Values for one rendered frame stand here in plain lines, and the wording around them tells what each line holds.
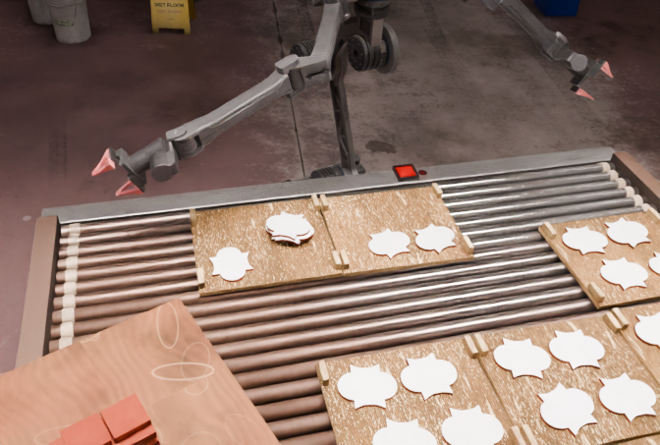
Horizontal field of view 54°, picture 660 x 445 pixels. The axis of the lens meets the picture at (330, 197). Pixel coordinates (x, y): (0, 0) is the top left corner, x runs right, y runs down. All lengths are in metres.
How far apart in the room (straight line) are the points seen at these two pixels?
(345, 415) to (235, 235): 0.69
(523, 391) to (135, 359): 0.93
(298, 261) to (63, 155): 2.45
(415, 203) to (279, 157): 1.89
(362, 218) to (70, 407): 1.03
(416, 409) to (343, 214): 0.72
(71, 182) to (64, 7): 1.80
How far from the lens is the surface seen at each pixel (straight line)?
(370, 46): 2.55
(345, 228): 2.02
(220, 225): 2.02
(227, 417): 1.46
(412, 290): 1.88
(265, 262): 1.89
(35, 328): 1.82
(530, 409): 1.69
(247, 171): 3.81
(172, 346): 1.58
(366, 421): 1.58
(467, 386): 1.68
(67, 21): 5.36
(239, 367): 1.69
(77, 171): 3.96
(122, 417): 1.28
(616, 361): 1.87
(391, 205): 2.12
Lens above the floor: 2.27
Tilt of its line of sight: 39 degrees down
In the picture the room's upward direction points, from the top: 4 degrees clockwise
